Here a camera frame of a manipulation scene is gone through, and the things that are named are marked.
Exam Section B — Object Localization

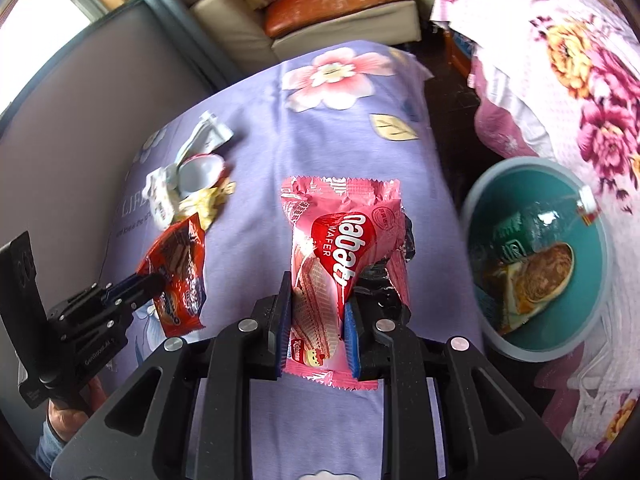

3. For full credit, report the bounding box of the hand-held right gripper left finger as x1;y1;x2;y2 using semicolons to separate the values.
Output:
50;271;293;480

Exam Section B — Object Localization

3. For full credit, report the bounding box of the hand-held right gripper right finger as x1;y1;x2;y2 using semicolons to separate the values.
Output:
344;297;578;480

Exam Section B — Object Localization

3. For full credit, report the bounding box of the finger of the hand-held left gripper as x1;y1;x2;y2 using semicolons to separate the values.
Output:
105;275;151;298
117;277;166;311

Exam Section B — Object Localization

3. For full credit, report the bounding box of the red snack packet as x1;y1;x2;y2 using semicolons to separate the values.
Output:
137;212;208;338

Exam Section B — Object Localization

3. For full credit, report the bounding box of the pink wafer packet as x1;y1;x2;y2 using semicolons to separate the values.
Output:
280;175;413;391

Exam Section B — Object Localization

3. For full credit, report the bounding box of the green plastic bottle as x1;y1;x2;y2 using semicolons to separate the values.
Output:
470;186;601;271

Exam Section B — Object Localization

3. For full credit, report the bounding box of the orange snack packet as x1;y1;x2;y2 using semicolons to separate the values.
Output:
492;242;576;336

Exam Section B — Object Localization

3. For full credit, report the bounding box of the teal plastic basin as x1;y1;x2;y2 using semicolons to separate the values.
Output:
460;156;612;363

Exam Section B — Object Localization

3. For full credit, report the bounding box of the person's left forearm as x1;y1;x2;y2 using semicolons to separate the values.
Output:
35;420;68;476

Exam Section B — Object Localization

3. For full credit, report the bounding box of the person's left hand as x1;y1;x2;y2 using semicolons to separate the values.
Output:
47;380;106;436

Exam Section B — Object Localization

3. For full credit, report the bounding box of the white crumpled wrapper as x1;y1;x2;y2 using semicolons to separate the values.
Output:
141;166;187;228

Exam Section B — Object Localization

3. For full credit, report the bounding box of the yellow snack wrapper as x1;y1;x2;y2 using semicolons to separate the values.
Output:
175;177;237;233

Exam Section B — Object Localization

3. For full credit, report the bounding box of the white round wrapper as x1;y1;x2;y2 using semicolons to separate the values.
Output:
177;154;224;197

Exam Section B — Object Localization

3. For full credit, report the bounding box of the silver sachet wrapper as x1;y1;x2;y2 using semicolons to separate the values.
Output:
172;111;235;163

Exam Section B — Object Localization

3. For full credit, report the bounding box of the pink ruffled cloth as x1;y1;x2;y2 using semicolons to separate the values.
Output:
467;55;551;158

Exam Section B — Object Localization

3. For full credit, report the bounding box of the window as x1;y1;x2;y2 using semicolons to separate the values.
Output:
0;0;131;116

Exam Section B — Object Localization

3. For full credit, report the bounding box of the beige sofa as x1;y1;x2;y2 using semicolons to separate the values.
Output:
167;0;441;76

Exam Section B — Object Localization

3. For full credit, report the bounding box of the brown box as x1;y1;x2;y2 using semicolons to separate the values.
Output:
442;30;473;78

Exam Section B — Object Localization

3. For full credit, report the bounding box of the pink floral quilt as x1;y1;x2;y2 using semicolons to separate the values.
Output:
430;0;640;480

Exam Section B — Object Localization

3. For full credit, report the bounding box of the grey metal post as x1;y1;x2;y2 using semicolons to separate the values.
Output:
135;0;241;91

